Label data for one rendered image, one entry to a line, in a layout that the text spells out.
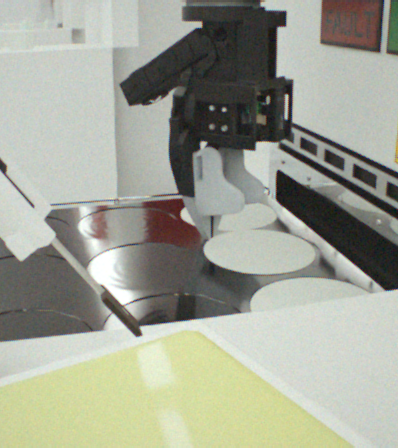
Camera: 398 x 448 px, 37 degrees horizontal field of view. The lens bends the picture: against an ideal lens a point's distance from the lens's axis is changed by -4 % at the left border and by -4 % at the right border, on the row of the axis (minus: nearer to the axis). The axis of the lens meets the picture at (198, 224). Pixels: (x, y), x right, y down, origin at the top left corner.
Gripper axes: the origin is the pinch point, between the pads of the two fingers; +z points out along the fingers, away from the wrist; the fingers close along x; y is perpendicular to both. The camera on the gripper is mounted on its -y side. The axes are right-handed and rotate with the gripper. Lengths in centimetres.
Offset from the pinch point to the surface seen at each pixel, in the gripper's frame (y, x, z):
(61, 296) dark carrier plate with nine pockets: -2.1, -16.6, 1.3
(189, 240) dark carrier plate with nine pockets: -0.5, -1.5, 1.3
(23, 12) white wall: -607, 498, -18
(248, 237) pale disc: 3.8, 2.0, 1.2
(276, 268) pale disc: 9.2, -2.7, 1.3
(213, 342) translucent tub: 22.7, -34.1, -11.9
